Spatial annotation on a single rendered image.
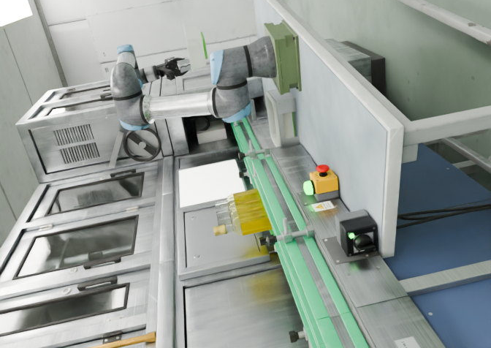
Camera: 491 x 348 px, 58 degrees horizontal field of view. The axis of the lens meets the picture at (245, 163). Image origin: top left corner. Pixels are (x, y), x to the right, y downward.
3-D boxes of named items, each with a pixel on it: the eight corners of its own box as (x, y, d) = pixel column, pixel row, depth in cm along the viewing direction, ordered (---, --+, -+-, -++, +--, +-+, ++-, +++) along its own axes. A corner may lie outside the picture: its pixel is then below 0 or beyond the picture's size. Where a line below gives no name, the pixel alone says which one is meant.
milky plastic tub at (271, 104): (289, 134, 200) (270, 138, 199) (283, 86, 190) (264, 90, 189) (299, 149, 184) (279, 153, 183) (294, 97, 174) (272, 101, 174)
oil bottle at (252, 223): (289, 217, 165) (232, 229, 163) (287, 205, 162) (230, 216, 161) (293, 225, 160) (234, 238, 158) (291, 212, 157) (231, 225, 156)
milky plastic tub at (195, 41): (199, 20, 220) (182, 23, 219) (204, 35, 201) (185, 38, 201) (205, 53, 230) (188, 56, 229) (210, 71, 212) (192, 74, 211)
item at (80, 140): (186, 117, 328) (64, 140, 321) (175, 66, 312) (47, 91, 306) (189, 153, 265) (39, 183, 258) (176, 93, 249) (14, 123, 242)
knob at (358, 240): (370, 247, 111) (376, 255, 108) (354, 251, 111) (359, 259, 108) (370, 232, 109) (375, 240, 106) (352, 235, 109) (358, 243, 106)
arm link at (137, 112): (244, 84, 158) (106, 99, 170) (250, 123, 164) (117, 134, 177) (250, 74, 168) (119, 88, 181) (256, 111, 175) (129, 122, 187)
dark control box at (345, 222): (366, 233, 119) (336, 240, 119) (365, 207, 116) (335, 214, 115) (379, 251, 112) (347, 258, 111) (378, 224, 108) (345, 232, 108)
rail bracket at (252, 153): (271, 172, 185) (242, 178, 184) (266, 134, 178) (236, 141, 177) (273, 175, 182) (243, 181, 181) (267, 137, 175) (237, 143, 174)
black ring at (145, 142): (165, 155, 263) (129, 161, 261) (156, 121, 254) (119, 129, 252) (164, 158, 258) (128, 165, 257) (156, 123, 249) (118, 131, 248)
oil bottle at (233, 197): (279, 195, 180) (227, 206, 179) (277, 183, 178) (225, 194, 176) (282, 202, 175) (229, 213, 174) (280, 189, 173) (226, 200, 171)
